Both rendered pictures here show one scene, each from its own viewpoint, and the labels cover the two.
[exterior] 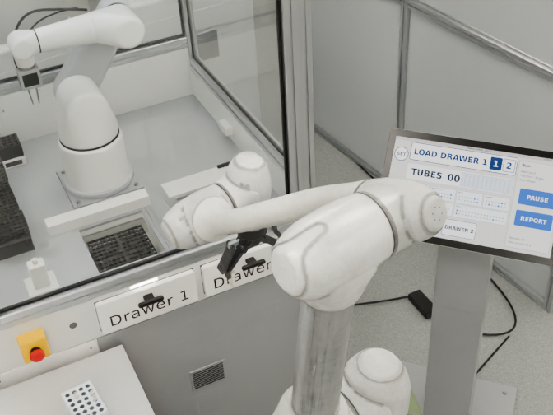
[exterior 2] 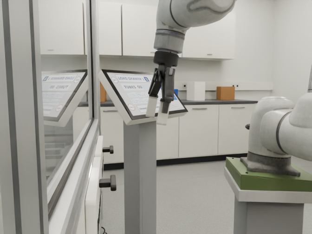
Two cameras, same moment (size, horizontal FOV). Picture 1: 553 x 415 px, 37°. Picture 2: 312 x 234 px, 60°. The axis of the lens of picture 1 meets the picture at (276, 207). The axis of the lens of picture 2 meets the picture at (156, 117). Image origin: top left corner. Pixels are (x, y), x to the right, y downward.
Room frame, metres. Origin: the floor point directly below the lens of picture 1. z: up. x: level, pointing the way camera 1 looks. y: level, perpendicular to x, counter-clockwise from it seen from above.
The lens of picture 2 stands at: (1.45, 0.89, 1.11)
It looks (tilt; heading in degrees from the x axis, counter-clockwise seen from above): 6 degrees down; 284
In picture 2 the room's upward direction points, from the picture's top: straight up
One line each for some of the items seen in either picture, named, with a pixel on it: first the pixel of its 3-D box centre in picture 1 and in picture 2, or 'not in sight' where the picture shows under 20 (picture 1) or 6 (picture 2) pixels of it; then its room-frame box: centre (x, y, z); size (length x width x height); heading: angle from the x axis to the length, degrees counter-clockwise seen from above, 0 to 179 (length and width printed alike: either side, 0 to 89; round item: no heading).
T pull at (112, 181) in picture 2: (149, 299); (107, 182); (1.69, 0.37, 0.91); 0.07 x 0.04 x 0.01; 114
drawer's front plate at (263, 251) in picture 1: (248, 265); (100, 159); (1.84, 0.09, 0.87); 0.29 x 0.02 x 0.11; 114
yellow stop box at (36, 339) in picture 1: (34, 346); not in sight; (1.56, 0.68, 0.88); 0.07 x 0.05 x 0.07; 114
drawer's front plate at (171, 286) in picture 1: (148, 301); (95, 198); (1.71, 0.38, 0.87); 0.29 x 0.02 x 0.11; 114
